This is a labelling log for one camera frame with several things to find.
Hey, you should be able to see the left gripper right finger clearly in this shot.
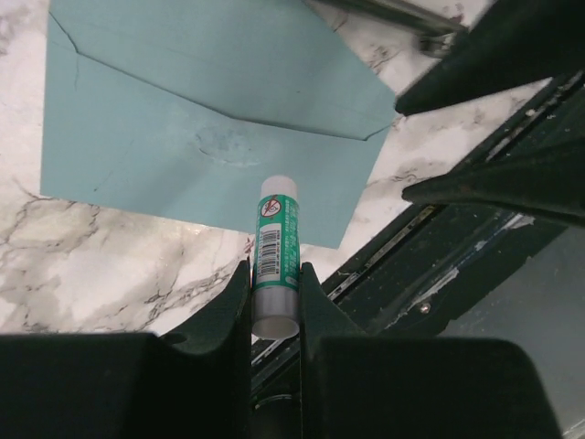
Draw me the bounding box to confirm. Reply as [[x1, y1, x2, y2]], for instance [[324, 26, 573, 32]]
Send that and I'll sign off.
[[300, 262, 379, 438]]

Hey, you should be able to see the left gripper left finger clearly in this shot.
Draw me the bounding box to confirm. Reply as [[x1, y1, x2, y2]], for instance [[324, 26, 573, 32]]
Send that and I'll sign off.
[[161, 261, 251, 438]]

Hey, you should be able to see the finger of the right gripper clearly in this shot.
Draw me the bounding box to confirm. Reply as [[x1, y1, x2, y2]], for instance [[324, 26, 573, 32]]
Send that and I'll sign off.
[[402, 145, 584, 224], [396, 1, 584, 114]]

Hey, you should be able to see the green glue tube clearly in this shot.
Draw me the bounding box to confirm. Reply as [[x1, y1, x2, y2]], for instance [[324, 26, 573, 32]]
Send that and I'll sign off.
[[252, 176, 300, 340]]

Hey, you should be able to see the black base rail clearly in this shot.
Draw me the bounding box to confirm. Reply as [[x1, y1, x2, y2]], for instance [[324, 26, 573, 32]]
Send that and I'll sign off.
[[249, 72, 585, 390]]

